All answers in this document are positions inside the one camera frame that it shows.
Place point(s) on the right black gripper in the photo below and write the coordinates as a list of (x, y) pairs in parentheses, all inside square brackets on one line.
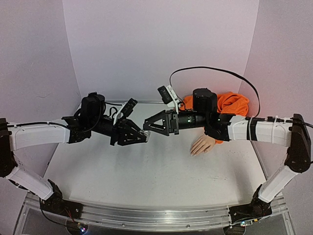
[(173, 123)]

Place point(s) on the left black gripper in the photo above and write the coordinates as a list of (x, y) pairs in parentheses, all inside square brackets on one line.
[(127, 125)]

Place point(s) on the clear nail polish bottle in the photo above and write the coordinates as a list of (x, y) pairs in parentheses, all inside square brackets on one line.
[(145, 135)]

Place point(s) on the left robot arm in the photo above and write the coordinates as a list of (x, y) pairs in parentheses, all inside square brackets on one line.
[(26, 147)]

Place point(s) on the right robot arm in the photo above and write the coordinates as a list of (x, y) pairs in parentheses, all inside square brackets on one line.
[(288, 132)]

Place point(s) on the mannequin hand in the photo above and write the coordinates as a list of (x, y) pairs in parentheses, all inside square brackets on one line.
[(202, 145)]

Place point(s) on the orange hoodie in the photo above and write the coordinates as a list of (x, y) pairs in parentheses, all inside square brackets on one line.
[(227, 103)]

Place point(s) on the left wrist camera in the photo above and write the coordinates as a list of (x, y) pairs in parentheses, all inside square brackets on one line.
[(125, 110)]

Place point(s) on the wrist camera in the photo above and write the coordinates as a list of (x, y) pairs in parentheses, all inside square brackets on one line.
[(125, 110), (169, 97)]

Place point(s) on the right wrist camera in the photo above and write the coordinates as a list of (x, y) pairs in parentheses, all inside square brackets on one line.
[(169, 97)]

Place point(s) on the aluminium back rail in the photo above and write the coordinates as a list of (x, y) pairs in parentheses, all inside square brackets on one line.
[(139, 101)]

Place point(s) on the aluminium rail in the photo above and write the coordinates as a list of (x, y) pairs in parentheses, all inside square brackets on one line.
[(159, 220), (139, 101)]

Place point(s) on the aluminium front rail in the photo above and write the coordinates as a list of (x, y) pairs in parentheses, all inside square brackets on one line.
[(159, 220)]

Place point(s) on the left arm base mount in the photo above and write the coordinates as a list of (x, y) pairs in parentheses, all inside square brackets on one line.
[(56, 204)]

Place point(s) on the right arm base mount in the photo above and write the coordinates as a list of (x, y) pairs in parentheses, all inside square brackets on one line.
[(256, 209)]

